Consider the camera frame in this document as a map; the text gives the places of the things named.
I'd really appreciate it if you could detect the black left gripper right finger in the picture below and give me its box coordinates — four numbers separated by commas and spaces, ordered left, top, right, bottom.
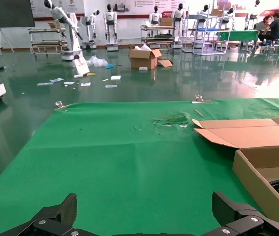
203, 191, 279, 236

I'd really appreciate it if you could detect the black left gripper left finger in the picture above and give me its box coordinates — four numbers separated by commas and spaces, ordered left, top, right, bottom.
0, 193, 93, 236

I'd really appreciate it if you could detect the brown cardboard mailer box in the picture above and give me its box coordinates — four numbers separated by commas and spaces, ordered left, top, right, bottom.
192, 117, 279, 228

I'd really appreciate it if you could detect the green table cloth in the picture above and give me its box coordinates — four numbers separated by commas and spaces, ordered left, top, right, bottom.
0, 97, 279, 236

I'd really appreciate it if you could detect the metal binder clip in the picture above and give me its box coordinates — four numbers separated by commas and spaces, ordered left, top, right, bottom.
54, 100, 68, 111
192, 94, 213, 104

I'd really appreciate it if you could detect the white paper bag red logo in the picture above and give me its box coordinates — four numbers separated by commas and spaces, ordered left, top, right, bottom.
73, 58, 91, 78

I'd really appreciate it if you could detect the clear plastic bag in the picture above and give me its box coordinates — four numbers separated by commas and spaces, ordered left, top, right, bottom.
86, 55, 109, 68

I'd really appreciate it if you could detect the open cardboard carton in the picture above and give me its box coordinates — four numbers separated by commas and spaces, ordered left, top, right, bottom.
128, 45, 173, 70

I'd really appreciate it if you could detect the green covered table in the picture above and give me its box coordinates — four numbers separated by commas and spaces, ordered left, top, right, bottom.
218, 29, 260, 49

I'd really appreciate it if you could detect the leaning white wheeled humanoid robot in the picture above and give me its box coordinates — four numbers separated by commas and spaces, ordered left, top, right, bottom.
43, 0, 84, 61

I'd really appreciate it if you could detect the metal trolley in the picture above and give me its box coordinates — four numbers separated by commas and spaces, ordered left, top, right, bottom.
140, 24, 183, 49
28, 27, 68, 55

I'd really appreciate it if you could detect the white shelf rack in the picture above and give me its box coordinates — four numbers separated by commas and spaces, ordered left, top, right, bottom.
182, 0, 229, 56

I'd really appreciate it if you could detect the seated person dark shirt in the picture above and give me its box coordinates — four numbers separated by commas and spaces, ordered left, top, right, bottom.
258, 12, 279, 43

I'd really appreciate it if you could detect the seated person grey shirt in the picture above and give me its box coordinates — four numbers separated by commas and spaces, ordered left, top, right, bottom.
259, 15, 273, 30

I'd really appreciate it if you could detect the black screen on stand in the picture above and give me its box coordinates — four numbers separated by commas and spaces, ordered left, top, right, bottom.
0, 0, 36, 53

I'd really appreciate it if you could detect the white wall info poster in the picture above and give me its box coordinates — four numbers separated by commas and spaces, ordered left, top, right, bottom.
133, 0, 189, 8

